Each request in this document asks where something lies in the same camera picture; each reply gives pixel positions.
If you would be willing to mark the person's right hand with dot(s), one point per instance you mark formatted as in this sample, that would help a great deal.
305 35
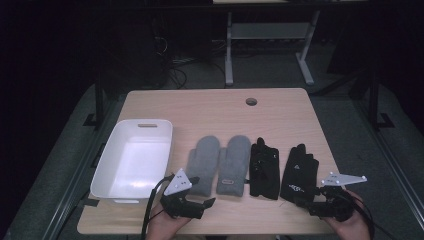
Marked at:
353 230

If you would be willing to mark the plain black glove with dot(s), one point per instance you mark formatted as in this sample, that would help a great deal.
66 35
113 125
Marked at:
265 170

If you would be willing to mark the grey metal floor rail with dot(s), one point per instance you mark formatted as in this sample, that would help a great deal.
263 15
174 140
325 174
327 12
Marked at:
393 160
78 173

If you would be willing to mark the black metal stand post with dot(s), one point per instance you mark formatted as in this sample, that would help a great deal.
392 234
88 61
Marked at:
373 100
99 100

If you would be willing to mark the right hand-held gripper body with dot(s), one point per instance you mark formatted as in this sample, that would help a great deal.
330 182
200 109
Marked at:
336 205

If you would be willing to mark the grey tape piece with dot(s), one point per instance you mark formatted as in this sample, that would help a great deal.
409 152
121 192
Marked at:
89 202

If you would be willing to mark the white plastic bin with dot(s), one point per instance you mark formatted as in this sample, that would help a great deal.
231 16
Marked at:
136 160

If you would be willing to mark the grey mitten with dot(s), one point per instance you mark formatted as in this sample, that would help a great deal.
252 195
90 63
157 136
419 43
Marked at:
235 163
203 160

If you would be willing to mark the person's left hand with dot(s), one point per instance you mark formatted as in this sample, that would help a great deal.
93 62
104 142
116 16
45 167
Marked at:
163 226

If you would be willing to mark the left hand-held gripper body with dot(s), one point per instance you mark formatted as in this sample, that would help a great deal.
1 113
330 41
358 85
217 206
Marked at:
178 186

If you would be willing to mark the black glove with white print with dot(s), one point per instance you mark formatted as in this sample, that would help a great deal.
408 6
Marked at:
300 170

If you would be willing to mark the grey metal desk frame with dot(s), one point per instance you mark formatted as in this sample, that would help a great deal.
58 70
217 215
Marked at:
270 30

